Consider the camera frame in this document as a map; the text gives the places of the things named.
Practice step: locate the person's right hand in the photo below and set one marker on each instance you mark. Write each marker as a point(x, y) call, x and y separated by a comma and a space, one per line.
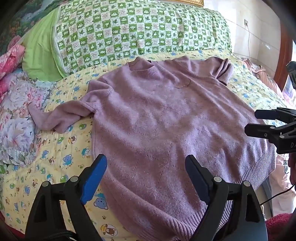
point(292, 168)

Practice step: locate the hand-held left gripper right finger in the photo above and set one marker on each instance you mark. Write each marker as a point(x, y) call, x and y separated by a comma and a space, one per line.
point(196, 179)

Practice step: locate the purple knitted sweater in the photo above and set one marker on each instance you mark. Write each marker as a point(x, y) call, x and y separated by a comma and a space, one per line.
point(161, 120)

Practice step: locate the yellow bear-print bed sheet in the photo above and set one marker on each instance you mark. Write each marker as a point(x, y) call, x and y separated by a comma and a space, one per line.
point(60, 148)

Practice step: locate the pink garment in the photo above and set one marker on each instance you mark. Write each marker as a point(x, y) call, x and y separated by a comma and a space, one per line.
point(263, 74)

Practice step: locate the lime green pillow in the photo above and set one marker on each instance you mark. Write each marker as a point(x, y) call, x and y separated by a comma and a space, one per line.
point(38, 53)

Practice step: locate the pastel floral quilt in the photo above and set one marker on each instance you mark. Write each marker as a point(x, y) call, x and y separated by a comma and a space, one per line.
point(18, 115)

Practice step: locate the gold framed landscape painting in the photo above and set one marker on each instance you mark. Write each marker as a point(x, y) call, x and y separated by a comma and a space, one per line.
point(25, 16)

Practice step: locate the red fuzzy cloth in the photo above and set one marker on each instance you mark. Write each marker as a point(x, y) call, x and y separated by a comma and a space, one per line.
point(281, 228)

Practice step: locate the pink floral blanket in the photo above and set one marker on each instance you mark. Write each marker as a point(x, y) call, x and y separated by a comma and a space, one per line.
point(9, 64)

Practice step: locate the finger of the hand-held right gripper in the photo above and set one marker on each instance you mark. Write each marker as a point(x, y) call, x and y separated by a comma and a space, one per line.
point(269, 114)
point(261, 131)

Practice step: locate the pale pink printed cloth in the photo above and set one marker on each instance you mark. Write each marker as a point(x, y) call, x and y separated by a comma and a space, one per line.
point(281, 183)

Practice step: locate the wooden bed frame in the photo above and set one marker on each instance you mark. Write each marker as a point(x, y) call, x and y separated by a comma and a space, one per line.
point(283, 55)

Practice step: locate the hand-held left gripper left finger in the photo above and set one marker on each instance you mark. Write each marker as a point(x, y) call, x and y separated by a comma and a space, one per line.
point(93, 178)

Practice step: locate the green checked quilt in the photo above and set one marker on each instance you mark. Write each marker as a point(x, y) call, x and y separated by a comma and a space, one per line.
point(138, 30)

